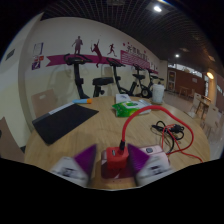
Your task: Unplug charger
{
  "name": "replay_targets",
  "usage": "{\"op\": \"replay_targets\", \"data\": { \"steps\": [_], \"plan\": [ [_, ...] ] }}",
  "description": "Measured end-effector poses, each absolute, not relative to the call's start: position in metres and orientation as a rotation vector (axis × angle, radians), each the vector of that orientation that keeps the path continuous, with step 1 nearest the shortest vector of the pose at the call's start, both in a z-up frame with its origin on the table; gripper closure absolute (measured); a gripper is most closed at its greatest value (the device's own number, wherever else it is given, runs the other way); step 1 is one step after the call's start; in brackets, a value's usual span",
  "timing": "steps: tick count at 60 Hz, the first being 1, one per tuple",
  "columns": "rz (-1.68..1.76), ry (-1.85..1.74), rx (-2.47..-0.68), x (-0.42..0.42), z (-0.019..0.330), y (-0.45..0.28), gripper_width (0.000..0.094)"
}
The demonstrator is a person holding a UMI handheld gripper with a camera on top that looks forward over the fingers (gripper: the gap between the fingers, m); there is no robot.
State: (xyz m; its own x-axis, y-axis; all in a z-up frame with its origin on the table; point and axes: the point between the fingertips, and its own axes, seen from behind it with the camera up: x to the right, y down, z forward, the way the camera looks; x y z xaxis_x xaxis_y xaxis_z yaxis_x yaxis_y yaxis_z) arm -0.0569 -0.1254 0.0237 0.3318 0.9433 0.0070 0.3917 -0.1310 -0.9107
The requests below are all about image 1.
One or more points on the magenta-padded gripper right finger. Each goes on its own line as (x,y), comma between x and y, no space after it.
(146,166)

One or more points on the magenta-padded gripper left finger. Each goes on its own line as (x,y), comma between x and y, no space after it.
(80,165)

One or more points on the red charger block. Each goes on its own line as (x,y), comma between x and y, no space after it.
(116,158)

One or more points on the black mouse pad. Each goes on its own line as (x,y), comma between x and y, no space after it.
(63,121)

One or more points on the white flat strip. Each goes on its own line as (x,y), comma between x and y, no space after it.
(61,108)

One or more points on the green wet wipes pack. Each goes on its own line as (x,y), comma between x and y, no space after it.
(128,108)

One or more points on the blue and orange marker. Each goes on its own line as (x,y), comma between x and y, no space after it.
(81,101)

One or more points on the small white box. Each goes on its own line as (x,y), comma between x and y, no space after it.
(122,98)

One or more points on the plain wooden chair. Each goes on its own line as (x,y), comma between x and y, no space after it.
(43,101)

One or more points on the white translucent cup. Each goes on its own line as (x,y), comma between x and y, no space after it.
(158,93)

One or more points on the wooden chairs and tables group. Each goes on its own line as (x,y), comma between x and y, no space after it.
(208,115)

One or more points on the exercise bikes group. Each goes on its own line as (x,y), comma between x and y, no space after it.
(77,76)

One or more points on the ceiling lights group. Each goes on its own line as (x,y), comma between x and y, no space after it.
(157,8)

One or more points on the magenta sports wall decal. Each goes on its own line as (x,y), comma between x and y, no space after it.
(56,60)

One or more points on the small red wall sign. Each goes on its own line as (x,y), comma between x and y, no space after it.
(36,62)

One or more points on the white wall poster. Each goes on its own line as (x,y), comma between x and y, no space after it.
(38,48)

